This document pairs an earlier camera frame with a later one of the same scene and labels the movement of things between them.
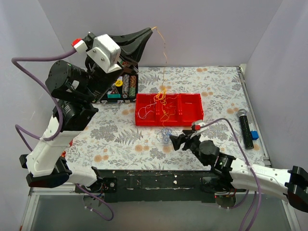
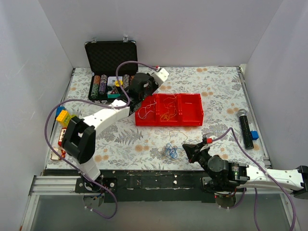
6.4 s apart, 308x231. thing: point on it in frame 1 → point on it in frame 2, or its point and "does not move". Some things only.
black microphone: (248, 138) does not move
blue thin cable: (166, 133) → (173, 150)
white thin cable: (142, 113) does not move
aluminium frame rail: (33, 196) does not move
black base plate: (159, 186) does not move
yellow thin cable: (161, 95) → (169, 104)
